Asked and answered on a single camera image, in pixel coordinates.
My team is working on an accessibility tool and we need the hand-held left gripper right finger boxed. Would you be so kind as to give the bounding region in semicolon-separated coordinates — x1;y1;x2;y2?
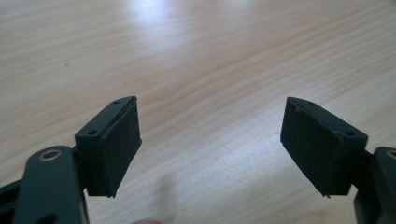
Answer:
279;96;369;199

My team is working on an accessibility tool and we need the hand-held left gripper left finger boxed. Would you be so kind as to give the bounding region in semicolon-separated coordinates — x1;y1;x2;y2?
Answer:
74;96;143;199

